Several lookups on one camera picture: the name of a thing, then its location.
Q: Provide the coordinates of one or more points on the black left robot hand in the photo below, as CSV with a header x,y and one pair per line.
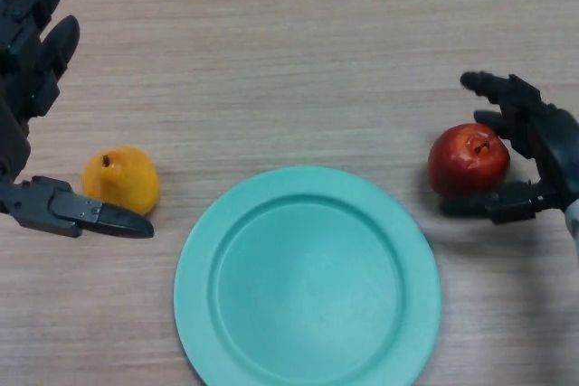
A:
x,y
22,83

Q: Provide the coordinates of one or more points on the red apple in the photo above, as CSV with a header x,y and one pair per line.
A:
x,y
468,161

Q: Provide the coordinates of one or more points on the green round plate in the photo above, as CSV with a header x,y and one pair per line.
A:
x,y
307,277

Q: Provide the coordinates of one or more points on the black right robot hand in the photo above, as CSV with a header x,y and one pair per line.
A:
x,y
534,133

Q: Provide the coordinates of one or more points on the yellow pear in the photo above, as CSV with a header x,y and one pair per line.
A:
x,y
122,180

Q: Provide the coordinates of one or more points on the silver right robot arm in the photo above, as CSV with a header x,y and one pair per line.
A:
x,y
574,216

